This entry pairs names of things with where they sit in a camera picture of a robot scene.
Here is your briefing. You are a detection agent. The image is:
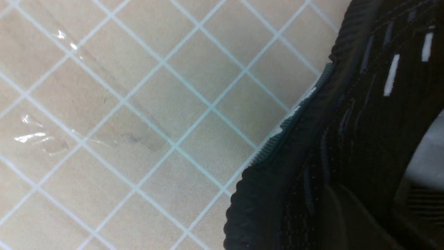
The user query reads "black mesh sneaker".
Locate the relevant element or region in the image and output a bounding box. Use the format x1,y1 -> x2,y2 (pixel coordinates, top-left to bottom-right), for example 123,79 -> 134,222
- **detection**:
223,0 -> 443,250

